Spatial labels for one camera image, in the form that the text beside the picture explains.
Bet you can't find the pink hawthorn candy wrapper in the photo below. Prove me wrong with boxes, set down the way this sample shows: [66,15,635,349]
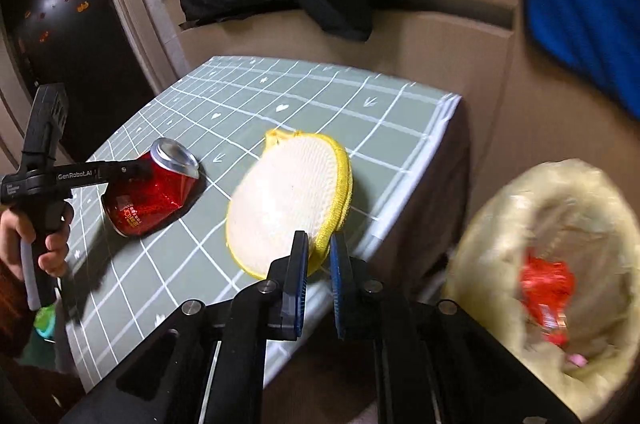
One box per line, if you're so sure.
[566,354,588,368]

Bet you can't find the yellow round sponge pad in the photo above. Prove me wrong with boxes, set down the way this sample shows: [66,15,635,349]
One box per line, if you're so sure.
[224,129,354,279]

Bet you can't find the trash bin with yellow bag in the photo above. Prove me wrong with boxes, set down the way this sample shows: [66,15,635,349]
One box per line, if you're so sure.
[444,159,639,422]

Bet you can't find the crushed red soda can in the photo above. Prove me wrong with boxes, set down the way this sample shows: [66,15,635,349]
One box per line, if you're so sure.
[101,137,200,238]

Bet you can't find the green grid tablecloth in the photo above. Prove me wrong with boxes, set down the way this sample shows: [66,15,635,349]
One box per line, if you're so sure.
[63,56,468,388]

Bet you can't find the red crumpled plastic bag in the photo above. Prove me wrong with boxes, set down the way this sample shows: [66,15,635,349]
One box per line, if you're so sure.
[520,254,576,347]

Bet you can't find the person's left hand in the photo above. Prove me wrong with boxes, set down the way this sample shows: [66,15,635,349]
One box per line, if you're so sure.
[0,202,75,281]

